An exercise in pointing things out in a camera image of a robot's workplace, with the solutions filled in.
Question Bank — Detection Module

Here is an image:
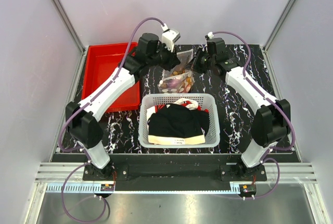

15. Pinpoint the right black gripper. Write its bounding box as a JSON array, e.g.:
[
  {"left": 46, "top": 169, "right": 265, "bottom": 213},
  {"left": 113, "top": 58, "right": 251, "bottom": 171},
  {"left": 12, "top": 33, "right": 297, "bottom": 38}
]
[{"left": 184, "top": 48, "right": 215, "bottom": 74}]

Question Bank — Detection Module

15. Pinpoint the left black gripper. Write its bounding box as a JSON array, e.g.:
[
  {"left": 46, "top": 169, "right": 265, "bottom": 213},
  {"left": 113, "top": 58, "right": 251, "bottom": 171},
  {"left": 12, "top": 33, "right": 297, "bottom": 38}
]
[{"left": 147, "top": 41, "right": 180, "bottom": 71}]

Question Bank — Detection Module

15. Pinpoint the clear zip top bag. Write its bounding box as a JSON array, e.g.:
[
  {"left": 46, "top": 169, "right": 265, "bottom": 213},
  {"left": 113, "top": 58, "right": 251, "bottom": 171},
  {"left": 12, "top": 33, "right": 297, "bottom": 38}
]
[{"left": 158, "top": 49, "right": 195, "bottom": 93}]

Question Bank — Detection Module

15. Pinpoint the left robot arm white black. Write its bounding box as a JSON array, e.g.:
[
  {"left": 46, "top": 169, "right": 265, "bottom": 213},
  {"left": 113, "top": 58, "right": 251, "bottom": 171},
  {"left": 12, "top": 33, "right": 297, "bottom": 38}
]
[{"left": 65, "top": 29, "right": 181, "bottom": 180}]

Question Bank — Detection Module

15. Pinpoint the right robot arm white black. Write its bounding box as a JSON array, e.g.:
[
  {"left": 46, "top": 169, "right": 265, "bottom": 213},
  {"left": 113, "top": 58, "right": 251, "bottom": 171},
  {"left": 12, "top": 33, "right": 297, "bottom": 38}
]
[{"left": 193, "top": 32, "right": 294, "bottom": 181}]

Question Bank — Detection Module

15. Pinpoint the red white cloth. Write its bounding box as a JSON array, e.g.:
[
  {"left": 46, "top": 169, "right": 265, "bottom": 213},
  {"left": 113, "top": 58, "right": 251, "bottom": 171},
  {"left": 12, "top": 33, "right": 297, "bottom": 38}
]
[{"left": 149, "top": 98, "right": 209, "bottom": 113}]

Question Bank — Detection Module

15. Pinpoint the white perforated plastic basket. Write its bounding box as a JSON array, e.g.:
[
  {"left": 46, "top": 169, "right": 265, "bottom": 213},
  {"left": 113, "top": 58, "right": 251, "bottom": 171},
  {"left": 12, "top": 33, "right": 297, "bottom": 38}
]
[{"left": 138, "top": 93, "right": 220, "bottom": 148}]

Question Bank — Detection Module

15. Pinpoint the black cloth in basket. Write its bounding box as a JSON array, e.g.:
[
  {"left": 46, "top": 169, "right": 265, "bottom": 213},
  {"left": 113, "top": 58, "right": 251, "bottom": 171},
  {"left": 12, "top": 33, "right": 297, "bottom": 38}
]
[{"left": 146, "top": 104, "right": 210, "bottom": 139}]

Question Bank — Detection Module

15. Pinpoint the beige cloth with label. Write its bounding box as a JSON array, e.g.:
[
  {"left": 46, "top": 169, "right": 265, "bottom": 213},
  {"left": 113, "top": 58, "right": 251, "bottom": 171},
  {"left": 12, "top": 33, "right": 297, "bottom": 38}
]
[{"left": 148, "top": 135, "right": 206, "bottom": 145}]

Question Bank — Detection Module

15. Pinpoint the red plastic bin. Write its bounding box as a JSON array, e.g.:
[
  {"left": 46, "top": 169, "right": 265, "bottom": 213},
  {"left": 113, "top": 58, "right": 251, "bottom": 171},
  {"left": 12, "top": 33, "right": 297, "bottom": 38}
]
[{"left": 81, "top": 43, "right": 140, "bottom": 113}]

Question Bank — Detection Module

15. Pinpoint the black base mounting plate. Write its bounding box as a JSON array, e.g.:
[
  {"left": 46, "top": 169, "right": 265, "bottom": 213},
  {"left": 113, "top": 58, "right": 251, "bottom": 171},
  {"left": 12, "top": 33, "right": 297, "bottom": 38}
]
[{"left": 83, "top": 154, "right": 267, "bottom": 191}]

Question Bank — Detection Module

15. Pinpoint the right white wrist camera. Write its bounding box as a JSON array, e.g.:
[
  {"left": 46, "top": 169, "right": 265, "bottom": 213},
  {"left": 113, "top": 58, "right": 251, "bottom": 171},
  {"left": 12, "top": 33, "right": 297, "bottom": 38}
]
[{"left": 205, "top": 32, "right": 214, "bottom": 40}]

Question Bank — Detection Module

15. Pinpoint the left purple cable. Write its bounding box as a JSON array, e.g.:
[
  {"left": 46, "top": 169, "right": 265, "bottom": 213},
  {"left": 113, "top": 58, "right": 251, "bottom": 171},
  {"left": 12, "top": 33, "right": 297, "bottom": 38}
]
[{"left": 56, "top": 17, "right": 167, "bottom": 221}]

